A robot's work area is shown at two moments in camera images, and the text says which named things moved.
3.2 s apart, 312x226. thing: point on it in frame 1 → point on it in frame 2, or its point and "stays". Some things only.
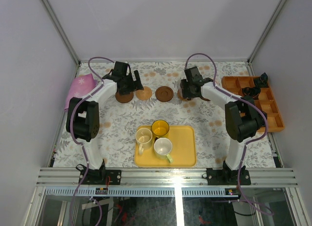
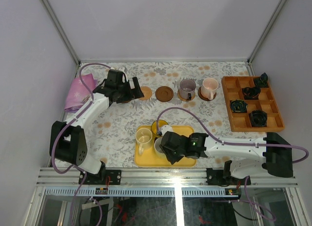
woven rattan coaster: x=145 y=94 stays
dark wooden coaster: x=164 y=94 stays
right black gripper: x=185 y=84 → x=172 y=158
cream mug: x=143 y=139 stays
